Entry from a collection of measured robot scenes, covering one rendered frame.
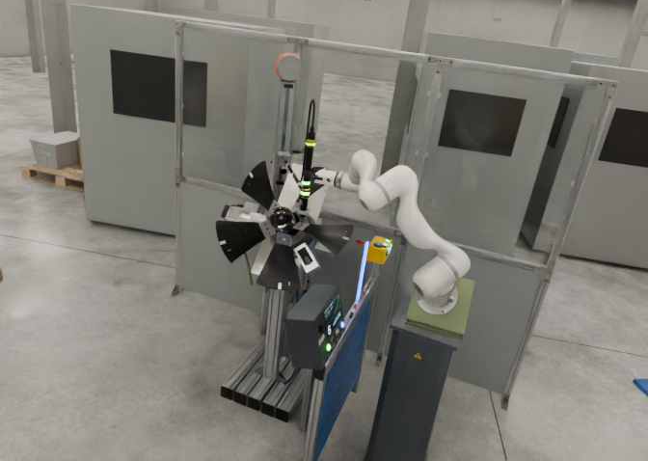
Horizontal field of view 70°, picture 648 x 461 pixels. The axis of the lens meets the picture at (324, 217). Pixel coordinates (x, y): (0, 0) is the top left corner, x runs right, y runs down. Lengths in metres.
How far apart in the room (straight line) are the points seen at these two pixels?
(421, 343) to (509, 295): 1.02
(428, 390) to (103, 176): 3.71
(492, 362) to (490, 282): 0.57
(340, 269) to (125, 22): 2.78
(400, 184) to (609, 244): 4.59
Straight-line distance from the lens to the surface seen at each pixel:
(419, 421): 2.45
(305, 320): 1.54
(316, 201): 2.64
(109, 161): 4.90
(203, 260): 3.72
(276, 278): 2.29
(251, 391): 3.03
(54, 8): 7.97
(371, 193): 1.70
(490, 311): 3.13
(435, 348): 2.19
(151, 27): 4.46
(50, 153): 6.50
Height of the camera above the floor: 2.12
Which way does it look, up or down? 22 degrees down
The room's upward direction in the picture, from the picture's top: 7 degrees clockwise
